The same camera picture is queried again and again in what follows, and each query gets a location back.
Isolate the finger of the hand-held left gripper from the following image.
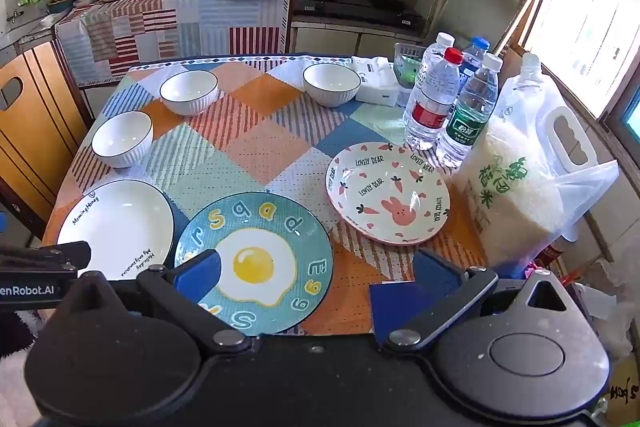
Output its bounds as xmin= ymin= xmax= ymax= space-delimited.
xmin=0 ymin=241 xmax=92 ymax=279

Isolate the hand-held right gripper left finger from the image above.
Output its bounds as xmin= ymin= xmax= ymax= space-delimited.
xmin=60 ymin=249 xmax=253 ymax=356

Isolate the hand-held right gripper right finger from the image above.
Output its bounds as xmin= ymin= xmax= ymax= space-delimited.
xmin=369 ymin=248 xmax=576 ymax=354

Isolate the white plate with small lettering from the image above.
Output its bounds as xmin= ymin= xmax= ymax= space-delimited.
xmin=56 ymin=179 xmax=176 ymax=281

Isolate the blue fried egg plate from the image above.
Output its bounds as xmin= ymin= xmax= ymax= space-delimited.
xmin=173 ymin=192 xmax=335 ymax=337

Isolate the white ribbed bowl dark rim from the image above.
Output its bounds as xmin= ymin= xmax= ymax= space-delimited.
xmin=159 ymin=70 xmax=220 ymax=117
xmin=91 ymin=111 xmax=154 ymax=169
xmin=302 ymin=63 xmax=362 ymax=108

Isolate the white fluffy garment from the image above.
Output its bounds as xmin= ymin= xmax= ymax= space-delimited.
xmin=0 ymin=307 xmax=42 ymax=427

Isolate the pink bunny carrot plate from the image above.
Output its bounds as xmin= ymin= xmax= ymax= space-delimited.
xmin=325 ymin=142 xmax=451 ymax=247

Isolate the wooden chair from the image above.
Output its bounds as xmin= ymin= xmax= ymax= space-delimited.
xmin=0 ymin=39 xmax=94 ymax=238

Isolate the checked patchwork tablecloth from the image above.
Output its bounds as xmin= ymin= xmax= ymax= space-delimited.
xmin=42 ymin=53 xmax=566 ymax=338

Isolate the green label water bottle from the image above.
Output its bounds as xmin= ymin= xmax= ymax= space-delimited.
xmin=435 ymin=52 xmax=504 ymax=169

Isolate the red label water bottle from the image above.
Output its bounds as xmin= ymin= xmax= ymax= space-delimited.
xmin=403 ymin=47 xmax=462 ymax=152

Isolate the crumpled white plastic bag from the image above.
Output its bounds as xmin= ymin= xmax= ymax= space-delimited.
xmin=572 ymin=257 xmax=640 ymax=360

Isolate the white tissue pack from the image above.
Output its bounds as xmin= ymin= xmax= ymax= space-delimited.
xmin=351 ymin=55 xmax=401 ymax=107

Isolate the cardboard box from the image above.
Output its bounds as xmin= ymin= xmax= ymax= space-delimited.
xmin=602 ymin=354 xmax=640 ymax=427

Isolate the clear plastic basket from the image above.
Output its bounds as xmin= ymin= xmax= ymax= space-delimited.
xmin=393 ymin=42 xmax=427 ymax=90

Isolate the striped patchwork counter cloth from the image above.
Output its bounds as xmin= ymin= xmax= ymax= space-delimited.
xmin=53 ymin=0 xmax=292 ymax=82

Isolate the white cap clear water bottle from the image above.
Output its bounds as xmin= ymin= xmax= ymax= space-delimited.
xmin=419 ymin=32 xmax=456 ymax=72

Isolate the blue cap water bottle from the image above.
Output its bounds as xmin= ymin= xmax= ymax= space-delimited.
xmin=457 ymin=37 xmax=491 ymax=80

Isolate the cream base cabinet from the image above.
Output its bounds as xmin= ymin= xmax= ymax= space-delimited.
xmin=290 ymin=22 xmax=426 ymax=60

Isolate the black gas stove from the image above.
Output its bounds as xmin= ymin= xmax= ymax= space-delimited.
xmin=291 ymin=0 xmax=427 ymax=34

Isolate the window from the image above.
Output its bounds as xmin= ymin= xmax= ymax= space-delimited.
xmin=517 ymin=0 xmax=640 ymax=138

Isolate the clear rice bag with handle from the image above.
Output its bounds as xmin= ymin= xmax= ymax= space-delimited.
xmin=451 ymin=52 xmax=599 ymax=279

